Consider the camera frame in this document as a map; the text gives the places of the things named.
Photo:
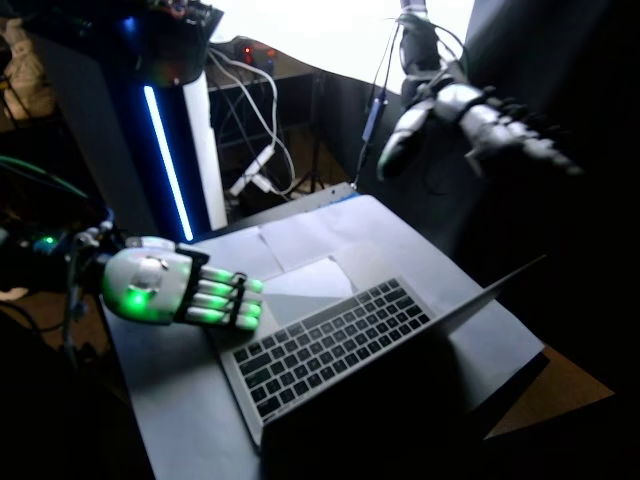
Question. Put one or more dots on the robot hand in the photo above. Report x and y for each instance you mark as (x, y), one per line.
(145, 285)
(460, 105)

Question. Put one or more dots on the silver laptop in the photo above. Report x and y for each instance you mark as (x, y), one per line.
(325, 345)

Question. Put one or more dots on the blue LED light strip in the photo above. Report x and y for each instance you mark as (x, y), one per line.
(167, 165)

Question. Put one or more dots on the dark robot column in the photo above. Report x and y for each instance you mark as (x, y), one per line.
(100, 150)

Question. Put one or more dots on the black curtain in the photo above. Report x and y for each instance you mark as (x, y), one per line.
(600, 75)

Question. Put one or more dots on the white vertical bar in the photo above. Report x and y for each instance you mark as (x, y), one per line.
(205, 150)

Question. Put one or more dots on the black tripod stand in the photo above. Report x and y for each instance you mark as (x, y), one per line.
(316, 160)

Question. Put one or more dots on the black shelf rack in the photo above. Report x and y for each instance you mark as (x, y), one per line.
(295, 100)

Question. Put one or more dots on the black electronics box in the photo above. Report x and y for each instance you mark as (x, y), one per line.
(255, 57)

